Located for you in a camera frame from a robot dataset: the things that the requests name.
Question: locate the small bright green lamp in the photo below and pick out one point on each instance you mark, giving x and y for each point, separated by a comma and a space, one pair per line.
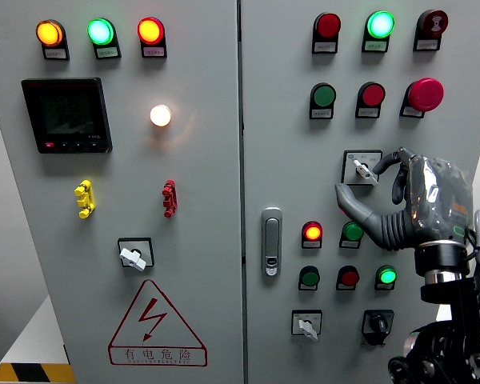
386, 275

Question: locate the small green domed lamp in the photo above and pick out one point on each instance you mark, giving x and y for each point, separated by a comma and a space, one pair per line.
351, 232

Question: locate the small label plate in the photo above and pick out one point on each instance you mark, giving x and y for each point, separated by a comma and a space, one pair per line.
384, 287
55, 53
311, 244
349, 244
325, 47
426, 45
374, 46
345, 287
410, 113
107, 52
154, 51
307, 288
321, 113
367, 113

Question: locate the large red stop button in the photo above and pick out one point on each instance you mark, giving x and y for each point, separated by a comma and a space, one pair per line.
425, 94

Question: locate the small red push button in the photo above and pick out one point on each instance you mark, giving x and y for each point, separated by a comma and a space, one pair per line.
349, 277

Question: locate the large red push button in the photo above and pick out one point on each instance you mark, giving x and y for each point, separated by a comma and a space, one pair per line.
372, 94

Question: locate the small orange-red glowing lamp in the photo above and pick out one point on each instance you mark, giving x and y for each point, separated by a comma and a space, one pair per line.
312, 232

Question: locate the small green push button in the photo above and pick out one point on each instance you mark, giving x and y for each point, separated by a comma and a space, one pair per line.
310, 277

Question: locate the large green push button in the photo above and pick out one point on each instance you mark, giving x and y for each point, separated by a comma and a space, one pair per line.
324, 95

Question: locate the pale grey door with lock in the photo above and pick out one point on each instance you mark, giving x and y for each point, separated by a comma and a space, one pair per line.
288, 160

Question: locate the silver door lock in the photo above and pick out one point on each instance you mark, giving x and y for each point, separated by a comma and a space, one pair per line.
271, 240

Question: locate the dark red buzzer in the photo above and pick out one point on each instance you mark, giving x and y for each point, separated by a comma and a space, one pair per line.
433, 23

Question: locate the large bright green lamp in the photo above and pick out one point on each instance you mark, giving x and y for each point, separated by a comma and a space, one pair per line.
380, 25
100, 31

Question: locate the large red round lamp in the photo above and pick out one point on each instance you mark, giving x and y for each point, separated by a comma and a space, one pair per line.
327, 25

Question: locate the pale grey door with display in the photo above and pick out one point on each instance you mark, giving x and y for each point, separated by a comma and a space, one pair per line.
208, 180

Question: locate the white lamp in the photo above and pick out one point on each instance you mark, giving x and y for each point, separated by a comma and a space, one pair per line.
160, 115

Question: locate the red warning triangle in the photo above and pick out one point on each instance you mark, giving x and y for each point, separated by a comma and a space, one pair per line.
152, 316

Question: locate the large orange-red glowing lamp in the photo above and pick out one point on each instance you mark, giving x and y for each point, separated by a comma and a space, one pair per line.
150, 31

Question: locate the black display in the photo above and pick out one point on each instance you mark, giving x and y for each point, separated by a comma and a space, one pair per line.
67, 116

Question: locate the yellow round lamp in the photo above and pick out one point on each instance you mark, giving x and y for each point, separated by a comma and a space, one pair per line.
49, 33

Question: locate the black and yellow striped tape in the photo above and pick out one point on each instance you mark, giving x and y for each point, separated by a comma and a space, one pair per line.
32, 374

